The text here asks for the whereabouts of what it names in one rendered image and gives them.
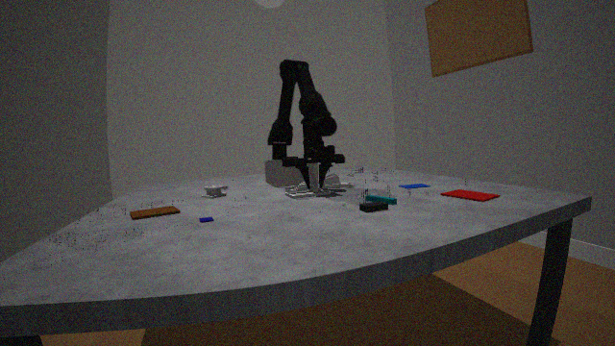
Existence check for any red flat plate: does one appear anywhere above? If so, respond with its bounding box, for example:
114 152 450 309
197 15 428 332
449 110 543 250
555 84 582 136
441 189 501 202

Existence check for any brown flat bar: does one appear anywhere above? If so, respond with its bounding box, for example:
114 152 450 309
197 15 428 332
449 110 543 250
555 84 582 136
130 206 180 220

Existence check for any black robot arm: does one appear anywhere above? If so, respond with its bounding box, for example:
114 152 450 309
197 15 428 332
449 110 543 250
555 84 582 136
267 60 337 162

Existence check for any teal flat bar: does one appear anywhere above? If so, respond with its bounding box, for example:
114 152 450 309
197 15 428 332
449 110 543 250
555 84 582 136
366 195 397 206

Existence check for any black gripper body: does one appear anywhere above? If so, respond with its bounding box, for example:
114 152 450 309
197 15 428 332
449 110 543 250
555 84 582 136
283 136 345 167

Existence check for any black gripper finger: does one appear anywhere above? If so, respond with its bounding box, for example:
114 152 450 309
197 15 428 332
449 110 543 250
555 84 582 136
319 164 333 187
295 166 310 188

